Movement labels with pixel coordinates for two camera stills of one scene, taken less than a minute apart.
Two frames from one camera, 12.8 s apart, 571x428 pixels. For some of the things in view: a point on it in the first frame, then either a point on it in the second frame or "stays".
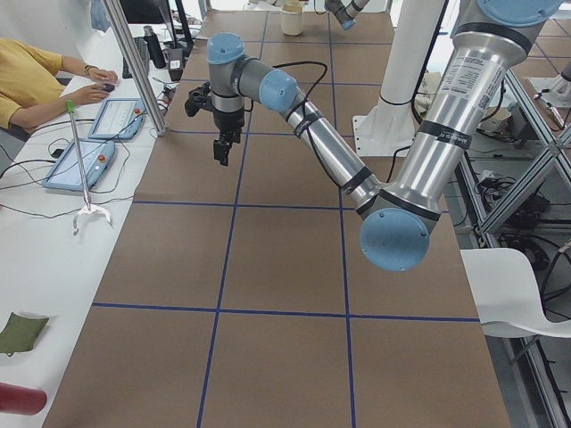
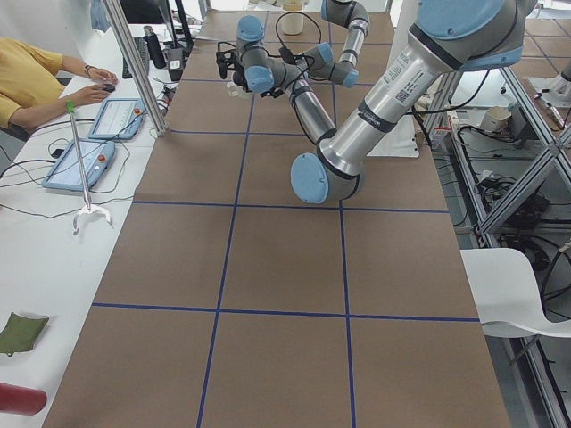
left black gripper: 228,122 → 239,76
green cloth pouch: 20,333 stays
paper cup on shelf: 500,121 stays
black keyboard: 143,49 stays
